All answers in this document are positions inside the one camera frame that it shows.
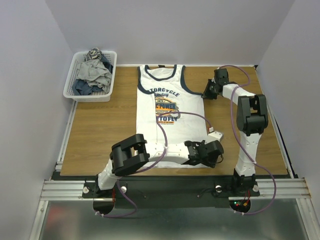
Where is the white printed tank top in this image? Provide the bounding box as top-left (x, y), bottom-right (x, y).
top-left (135, 64), bottom-right (207, 169)

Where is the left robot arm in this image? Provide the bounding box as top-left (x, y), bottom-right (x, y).
top-left (94, 131), bottom-right (224, 197)

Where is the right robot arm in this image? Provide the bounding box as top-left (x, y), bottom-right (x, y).
top-left (202, 66), bottom-right (269, 195)

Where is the grey tank top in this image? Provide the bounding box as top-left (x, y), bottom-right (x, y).
top-left (76, 59), bottom-right (113, 94)

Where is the patterned dark tank top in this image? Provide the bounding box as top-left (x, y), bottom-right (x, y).
top-left (84, 47), bottom-right (103, 62)

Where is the navy blue tank top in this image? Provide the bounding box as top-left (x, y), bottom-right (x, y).
top-left (72, 79), bottom-right (103, 96)

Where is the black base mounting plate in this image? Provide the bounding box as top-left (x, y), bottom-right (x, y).
top-left (81, 175), bottom-right (261, 210)

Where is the white plastic basket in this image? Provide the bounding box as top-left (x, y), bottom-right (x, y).
top-left (63, 49), bottom-right (117, 102)

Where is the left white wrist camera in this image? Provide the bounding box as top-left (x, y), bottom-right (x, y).
top-left (205, 127), bottom-right (224, 143)

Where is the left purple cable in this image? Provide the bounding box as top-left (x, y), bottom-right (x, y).
top-left (96, 111), bottom-right (213, 218)

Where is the aluminium frame rail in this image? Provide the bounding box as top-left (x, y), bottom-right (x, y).
top-left (40, 180), bottom-right (85, 201)

